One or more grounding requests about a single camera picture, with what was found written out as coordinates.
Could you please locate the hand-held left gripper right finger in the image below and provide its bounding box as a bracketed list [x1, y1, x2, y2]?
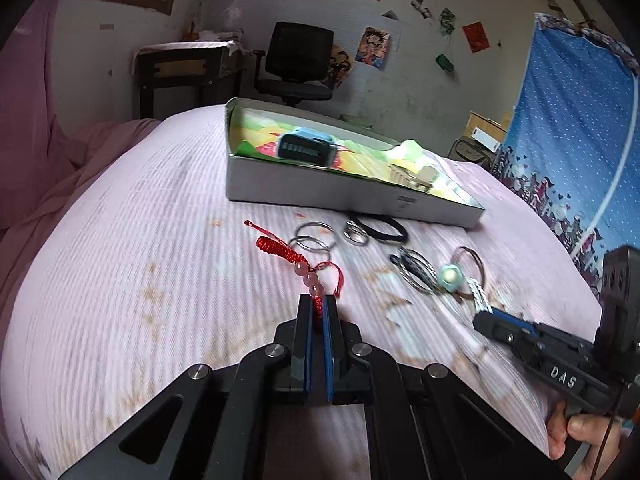
[325, 295, 571, 480]

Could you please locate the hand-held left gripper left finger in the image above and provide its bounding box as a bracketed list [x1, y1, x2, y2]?
[60, 294, 313, 480]

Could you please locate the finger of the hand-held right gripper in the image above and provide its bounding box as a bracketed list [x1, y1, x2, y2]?
[492, 308, 595, 352]
[472, 311, 545, 359]

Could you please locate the green bead cord bracelet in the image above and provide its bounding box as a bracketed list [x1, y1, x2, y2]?
[437, 246, 493, 313]

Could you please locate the silver bangle set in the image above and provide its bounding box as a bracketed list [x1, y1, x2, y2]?
[390, 247, 445, 294]

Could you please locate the thin silver ring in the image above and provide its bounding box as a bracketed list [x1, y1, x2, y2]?
[295, 221, 337, 242]
[291, 234, 332, 254]

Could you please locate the red braided pink bead bracelet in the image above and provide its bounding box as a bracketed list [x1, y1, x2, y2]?
[244, 220, 347, 312]

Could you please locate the silver coil ring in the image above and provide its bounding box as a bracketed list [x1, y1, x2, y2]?
[342, 220, 371, 247]

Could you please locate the black hair tie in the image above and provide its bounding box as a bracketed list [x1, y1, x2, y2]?
[348, 214, 409, 244]

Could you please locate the grey cardboard box tray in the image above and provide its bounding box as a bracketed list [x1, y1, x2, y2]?
[224, 97, 487, 231]

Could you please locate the person's right hand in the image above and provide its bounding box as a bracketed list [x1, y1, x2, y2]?
[547, 402, 624, 462]

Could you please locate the brown patterned bag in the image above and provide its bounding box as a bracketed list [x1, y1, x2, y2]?
[447, 137, 497, 167]

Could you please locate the blue dotted curtain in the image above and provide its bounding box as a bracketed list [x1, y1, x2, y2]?
[491, 12, 640, 303]

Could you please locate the cardboard box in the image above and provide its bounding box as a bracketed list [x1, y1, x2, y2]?
[462, 110, 514, 154]

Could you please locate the blue wrist watch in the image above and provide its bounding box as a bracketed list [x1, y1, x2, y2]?
[272, 127, 347, 169]

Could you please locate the colourful paper lining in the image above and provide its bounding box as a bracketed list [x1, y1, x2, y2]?
[235, 109, 471, 206]

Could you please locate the red paper square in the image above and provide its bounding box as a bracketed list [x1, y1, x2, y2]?
[461, 21, 490, 54]

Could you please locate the black office chair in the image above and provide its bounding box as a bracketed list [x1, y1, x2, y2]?
[252, 22, 335, 107]

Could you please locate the dark wooden desk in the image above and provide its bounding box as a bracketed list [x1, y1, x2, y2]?
[132, 40, 242, 119]

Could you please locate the pink window curtain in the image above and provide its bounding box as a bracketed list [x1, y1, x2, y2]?
[0, 0, 166, 233]

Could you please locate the black cable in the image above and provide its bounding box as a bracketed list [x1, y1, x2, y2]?
[598, 385, 623, 480]

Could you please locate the orange cartoon wall poster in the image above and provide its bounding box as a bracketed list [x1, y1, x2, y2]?
[320, 44, 355, 89]

